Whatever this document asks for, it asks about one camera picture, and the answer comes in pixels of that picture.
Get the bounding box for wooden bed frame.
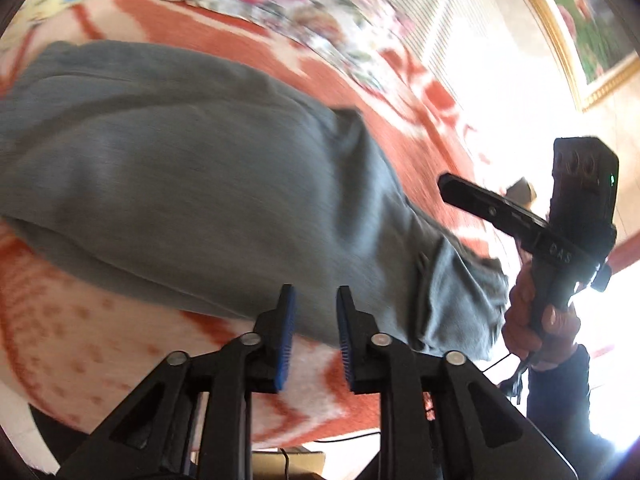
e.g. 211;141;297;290
250;450;327;480

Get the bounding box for gold framed floral painting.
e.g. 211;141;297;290
500;0;640;114

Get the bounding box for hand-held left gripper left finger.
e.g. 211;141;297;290
57;284;297;480

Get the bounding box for orange and white blanket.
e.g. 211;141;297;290
0;0;526;450

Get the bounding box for black cable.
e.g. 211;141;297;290
279;437;381;480
480;354;526;407

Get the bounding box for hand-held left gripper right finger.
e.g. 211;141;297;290
336;285;576;480

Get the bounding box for person's right hand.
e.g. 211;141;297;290
501;260;583;366

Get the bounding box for grey fleece pants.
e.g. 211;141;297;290
0;40;511;363

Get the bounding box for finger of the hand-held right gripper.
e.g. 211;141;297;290
437;172;551;242

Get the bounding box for person's right forearm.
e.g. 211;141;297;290
527;344;617;466

